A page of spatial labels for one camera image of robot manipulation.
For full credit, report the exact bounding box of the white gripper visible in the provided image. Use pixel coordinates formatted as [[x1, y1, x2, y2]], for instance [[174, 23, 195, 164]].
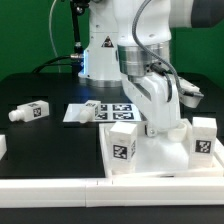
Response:
[[121, 72, 180, 137]]

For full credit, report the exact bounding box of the white square table top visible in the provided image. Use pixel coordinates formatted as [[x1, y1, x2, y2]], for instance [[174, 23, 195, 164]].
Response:
[[99, 119, 224, 178]]

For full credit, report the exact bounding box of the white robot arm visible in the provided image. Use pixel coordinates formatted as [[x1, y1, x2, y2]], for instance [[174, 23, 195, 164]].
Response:
[[70, 0, 224, 136]]

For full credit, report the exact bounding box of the white marker sheet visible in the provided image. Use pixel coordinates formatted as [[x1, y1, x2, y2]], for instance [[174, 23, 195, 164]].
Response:
[[63, 103, 143, 122]]

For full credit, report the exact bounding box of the white left obstacle bar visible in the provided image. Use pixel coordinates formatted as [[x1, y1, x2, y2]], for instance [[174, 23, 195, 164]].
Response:
[[0, 135, 7, 160]]

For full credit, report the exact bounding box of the white obstacle bar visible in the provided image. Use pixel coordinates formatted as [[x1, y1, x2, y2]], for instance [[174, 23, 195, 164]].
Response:
[[0, 178, 224, 208], [0, 135, 7, 160]]

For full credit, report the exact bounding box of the white front obstacle bar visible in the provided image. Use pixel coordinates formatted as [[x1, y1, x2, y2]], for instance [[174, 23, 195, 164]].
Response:
[[0, 178, 224, 208]]

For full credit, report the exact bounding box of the black cable bundle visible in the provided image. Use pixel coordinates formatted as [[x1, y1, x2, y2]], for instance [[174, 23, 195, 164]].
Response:
[[31, 0, 84, 75]]

